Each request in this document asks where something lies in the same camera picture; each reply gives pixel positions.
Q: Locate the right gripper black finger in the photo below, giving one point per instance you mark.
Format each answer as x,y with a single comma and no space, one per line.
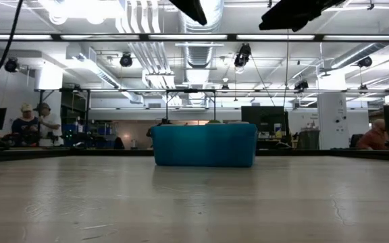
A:
285,17

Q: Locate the green leafy plant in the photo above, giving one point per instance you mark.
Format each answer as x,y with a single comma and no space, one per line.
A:
213,121

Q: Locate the white square column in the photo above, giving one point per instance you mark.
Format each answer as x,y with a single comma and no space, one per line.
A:
331,111
49,81

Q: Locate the black shelving unit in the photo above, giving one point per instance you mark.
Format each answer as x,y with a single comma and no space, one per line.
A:
88,101

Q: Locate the silver round air duct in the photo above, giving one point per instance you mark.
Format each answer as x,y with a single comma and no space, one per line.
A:
199,55

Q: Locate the person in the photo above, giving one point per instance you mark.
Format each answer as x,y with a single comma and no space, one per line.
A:
51,125
373,140
25,126

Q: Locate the black hanging spotlight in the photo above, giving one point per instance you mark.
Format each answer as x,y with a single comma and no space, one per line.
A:
11,65
126,60
242,55
301,85
365,62

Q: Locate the teal plastic basket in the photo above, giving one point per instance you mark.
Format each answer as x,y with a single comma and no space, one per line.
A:
204,145

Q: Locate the black aluminium table frame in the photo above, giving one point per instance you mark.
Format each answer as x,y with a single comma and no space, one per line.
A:
316,153

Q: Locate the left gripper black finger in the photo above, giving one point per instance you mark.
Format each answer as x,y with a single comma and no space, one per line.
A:
191,6

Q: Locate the grey mesh chair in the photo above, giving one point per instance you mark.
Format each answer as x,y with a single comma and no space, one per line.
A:
308,140

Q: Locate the white yellow container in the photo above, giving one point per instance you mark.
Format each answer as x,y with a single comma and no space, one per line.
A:
277,131

